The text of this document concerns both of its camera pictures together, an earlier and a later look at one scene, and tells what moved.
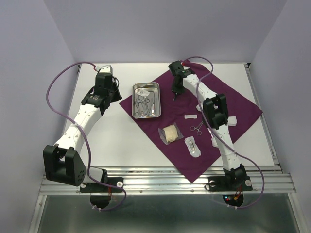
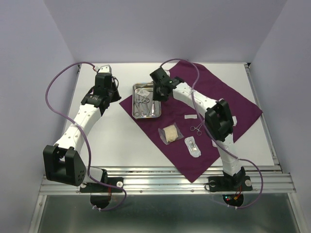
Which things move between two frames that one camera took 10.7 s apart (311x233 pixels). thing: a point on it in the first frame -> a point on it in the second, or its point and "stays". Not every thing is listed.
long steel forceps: [145, 102] stays
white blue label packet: [143, 92] stays
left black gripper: [117, 96] stays
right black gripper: [175, 90] -> [156, 97]
